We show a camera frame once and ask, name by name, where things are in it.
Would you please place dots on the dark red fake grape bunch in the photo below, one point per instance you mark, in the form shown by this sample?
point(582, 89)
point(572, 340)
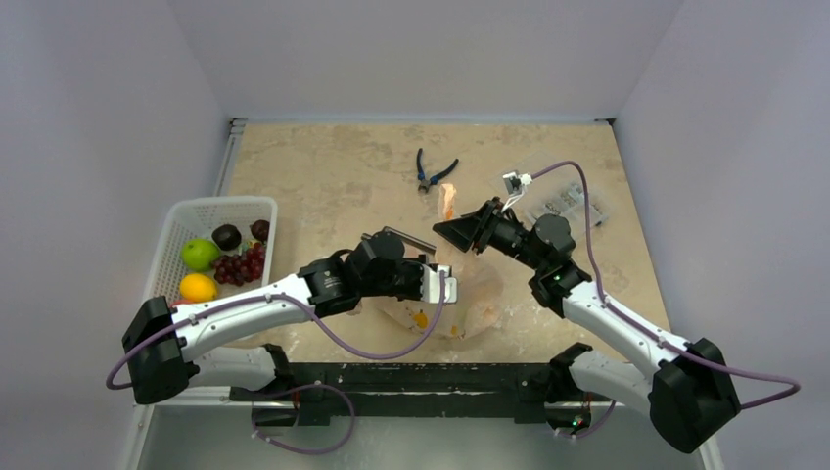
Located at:
point(239, 269)

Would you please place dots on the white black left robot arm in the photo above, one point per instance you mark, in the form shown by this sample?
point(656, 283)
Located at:
point(168, 350)

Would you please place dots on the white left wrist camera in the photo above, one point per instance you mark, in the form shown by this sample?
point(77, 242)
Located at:
point(440, 286)

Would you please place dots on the dark brown fake fruit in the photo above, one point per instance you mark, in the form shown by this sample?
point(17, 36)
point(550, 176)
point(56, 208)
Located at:
point(227, 237)

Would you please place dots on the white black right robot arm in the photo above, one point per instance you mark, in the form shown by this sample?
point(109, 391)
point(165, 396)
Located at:
point(681, 387)

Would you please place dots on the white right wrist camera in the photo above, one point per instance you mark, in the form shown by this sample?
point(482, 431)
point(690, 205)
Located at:
point(517, 185)

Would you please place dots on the dark red fake plum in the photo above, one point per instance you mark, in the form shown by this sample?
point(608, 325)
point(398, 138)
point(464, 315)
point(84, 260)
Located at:
point(260, 230)

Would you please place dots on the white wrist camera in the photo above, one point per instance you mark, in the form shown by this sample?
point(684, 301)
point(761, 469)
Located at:
point(440, 286)
point(517, 185)

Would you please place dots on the black metal base rail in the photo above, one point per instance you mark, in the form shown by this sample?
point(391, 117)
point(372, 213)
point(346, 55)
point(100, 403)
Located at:
point(312, 393)

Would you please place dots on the clear plastic screw box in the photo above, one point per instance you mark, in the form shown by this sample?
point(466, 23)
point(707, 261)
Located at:
point(558, 192)

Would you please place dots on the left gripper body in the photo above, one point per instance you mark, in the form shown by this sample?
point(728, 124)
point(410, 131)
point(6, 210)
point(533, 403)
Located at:
point(410, 278)

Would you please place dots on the translucent orange plastic bag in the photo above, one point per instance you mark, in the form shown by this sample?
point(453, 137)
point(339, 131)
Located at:
point(478, 287)

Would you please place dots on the green fake apple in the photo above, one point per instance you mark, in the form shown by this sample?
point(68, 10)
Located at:
point(199, 254)

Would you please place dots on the grey metal crank handle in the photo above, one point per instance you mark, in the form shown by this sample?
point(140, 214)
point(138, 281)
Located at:
point(411, 240)

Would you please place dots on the white plastic perforated basket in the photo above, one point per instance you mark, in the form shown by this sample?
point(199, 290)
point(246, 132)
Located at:
point(197, 218)

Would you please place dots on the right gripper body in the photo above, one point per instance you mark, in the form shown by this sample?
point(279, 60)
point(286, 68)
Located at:
point(484, 225)

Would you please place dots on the yellow fake lemon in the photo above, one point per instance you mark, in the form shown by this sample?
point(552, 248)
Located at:
point(197, 288)

